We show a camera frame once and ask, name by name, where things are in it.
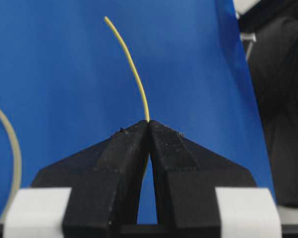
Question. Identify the black left gripper left finger free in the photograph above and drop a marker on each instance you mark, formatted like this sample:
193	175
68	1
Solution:
105	181

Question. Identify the black left gripper right finger holding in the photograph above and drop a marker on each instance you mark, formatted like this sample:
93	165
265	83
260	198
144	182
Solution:
185	176

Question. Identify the blue tape strip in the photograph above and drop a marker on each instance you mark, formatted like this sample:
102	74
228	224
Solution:
65	83

